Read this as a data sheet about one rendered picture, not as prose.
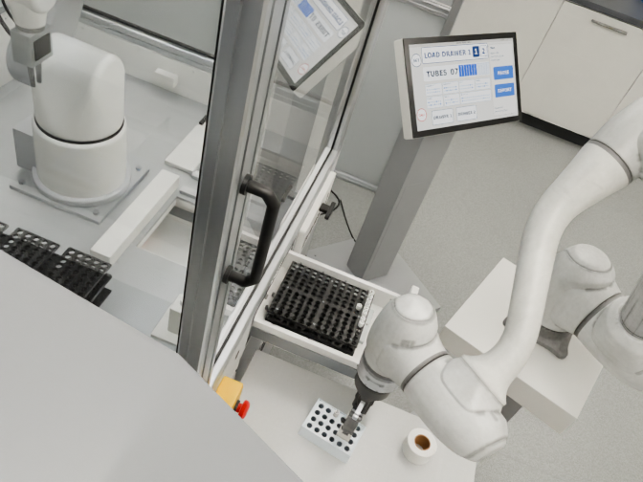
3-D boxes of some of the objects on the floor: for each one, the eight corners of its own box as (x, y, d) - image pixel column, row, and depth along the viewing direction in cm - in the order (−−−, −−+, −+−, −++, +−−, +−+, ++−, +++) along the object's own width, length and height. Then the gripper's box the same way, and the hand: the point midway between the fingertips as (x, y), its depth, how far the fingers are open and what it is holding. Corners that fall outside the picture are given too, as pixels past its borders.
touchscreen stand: (438, 311, 277) (548, 129, 207) (359, 339, 255) (453, 147, 184) (379, 235, 303) (459, 52, 233) (302, 255, 281) (365, 59, 211)
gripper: (375, 338, 122) (343, 398, 138) (344, 393, 111) (315, 450, 127) (409, 357, 120) (373, 415, 137) (381, 414, 110) (345, 470, 126)
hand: (349, 425), depth 130 cm, fingers closed
